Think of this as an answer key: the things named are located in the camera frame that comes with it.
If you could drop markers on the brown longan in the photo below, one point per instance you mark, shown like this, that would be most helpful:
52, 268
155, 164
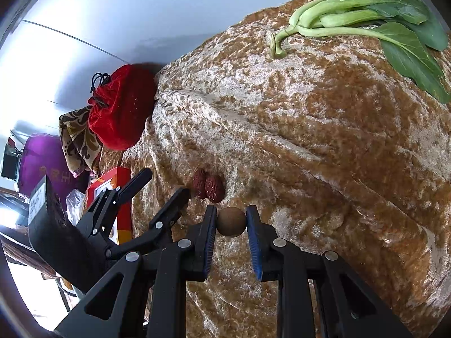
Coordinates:
230, 221
179, 187

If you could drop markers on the red and white box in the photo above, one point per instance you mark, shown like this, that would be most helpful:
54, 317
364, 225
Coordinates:
121, 179

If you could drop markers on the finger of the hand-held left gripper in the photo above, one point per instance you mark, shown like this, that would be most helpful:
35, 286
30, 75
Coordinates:
172, 206
135, 183

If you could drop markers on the golden velvet cloth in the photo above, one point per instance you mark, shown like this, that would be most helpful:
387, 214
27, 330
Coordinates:
317, 148

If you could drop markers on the green bok choy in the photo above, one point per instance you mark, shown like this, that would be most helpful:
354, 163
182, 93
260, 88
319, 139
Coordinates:
405, 45

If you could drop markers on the red date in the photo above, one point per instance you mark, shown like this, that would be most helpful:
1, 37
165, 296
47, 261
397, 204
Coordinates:
215, 189
199, 183

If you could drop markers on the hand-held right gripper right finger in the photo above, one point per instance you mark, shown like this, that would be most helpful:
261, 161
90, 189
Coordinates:
253, 244

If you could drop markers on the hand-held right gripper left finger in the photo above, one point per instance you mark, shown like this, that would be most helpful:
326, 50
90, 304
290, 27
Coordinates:
210, 241

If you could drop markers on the dark monitor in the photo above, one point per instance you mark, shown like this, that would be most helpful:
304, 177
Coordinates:
10, 163

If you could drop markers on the clear plastic bag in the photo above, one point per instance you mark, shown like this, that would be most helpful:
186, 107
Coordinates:
74, 204

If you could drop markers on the purple bag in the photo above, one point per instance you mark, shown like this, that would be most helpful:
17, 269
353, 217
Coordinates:
42, 162

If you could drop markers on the brown floral patterned cloth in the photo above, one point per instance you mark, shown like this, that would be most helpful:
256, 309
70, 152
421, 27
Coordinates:
75, 137

